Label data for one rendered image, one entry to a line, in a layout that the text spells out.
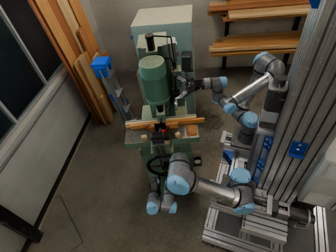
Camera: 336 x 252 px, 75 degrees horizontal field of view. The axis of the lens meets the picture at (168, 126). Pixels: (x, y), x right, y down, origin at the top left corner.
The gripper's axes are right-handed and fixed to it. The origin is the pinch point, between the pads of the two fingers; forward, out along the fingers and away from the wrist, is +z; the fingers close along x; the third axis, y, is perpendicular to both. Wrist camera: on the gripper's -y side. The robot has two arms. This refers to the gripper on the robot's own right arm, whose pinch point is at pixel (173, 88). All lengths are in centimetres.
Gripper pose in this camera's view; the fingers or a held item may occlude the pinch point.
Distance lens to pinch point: 151.5
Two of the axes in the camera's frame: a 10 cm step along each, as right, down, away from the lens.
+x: 0.9, 9.9, -1.1
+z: -9.9, 1.0, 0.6
